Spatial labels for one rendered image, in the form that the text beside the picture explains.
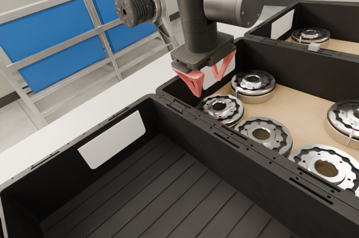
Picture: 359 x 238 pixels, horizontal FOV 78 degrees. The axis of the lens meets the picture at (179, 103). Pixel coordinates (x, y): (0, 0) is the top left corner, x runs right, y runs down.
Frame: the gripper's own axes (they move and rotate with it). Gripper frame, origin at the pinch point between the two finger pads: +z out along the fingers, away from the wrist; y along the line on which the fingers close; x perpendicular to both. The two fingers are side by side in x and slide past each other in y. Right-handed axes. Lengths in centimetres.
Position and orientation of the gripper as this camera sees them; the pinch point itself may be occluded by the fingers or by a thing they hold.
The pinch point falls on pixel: (207, 84)
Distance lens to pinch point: 45.4
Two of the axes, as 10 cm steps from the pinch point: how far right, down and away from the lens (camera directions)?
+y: 7.3, -5.6, 3.8
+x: -6.5, -4.2, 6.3
